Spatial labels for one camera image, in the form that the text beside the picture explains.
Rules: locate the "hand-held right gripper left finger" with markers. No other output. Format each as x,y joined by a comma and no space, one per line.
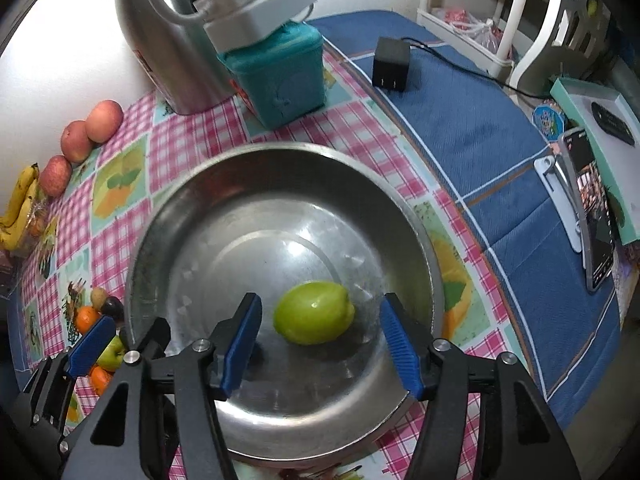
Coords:
242,345

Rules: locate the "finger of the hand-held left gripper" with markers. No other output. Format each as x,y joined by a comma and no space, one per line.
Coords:
155,335
90,344

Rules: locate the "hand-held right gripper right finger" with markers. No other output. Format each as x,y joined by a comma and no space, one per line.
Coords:
400,345

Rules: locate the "small orange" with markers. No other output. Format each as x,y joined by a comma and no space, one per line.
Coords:
100,379
86,320

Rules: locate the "small green fruit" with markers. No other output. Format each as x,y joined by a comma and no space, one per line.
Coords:
314,312
112,355

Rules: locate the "stainless steel bowl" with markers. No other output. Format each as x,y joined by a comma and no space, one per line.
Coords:
240,240

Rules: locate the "dark purple fruit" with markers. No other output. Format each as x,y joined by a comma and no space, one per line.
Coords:
113,307

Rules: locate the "brown kiwi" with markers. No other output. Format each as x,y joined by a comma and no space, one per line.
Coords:
97,295

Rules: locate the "clear plastic fruit container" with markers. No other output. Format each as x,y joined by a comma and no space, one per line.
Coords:
36,225

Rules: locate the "bunch of yellow bananas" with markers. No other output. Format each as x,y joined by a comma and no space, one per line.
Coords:
19,205

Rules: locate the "red apple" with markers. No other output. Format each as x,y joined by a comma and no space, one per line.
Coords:
104,120
75,141
56,175

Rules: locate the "pink checkered printed tablecloth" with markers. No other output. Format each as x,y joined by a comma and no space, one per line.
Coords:
175,150

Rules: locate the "white phone stand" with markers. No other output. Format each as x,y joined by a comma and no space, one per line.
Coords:
557,190

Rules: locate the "smartphone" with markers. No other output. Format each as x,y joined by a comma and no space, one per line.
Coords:
595,220

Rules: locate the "teal plastic box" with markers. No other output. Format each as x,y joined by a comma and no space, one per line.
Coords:
277,80

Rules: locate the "round blue printed badge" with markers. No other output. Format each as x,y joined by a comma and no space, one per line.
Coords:
550,120

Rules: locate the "flat teal and white box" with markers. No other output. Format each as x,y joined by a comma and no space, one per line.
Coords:
622,175

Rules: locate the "black charger plug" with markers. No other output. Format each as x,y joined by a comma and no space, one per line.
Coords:
390,65

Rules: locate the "stainless steel thermos jug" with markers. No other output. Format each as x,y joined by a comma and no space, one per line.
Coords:
150,50

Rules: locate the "small black device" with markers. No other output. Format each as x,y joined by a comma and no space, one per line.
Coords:
612,122

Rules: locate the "clear plastic bag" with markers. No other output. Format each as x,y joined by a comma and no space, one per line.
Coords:
470,27

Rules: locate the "white power adapter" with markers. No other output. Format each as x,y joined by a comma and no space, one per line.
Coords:
260,7

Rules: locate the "white plastic rack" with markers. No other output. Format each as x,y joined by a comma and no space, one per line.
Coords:
505,15

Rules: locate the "white plastic basket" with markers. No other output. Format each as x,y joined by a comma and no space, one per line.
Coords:
570,25

